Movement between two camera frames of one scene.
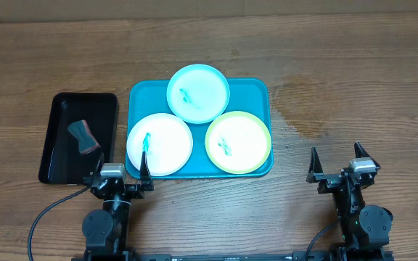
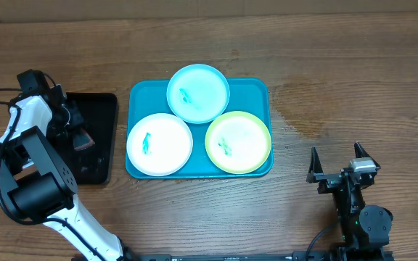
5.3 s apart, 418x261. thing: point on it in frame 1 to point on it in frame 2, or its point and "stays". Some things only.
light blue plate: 198,93 stays
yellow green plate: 238,142 stays
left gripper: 135,191 to 58,130
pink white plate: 166,141 stays
